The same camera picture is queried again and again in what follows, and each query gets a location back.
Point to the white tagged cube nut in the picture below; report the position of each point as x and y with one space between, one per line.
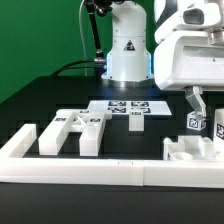
193 123

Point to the white fiducial marker sheet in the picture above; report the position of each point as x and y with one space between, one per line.
122 107

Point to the white chair back frame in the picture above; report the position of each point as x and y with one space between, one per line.
90 124

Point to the white U-shaped obstacle fence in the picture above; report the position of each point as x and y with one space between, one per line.
16 167

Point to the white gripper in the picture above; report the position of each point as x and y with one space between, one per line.
187 59

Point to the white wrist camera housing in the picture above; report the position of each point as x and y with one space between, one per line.
192 15

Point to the white chair seat part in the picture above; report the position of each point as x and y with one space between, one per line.
189 148

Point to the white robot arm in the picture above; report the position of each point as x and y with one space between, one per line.
129 62

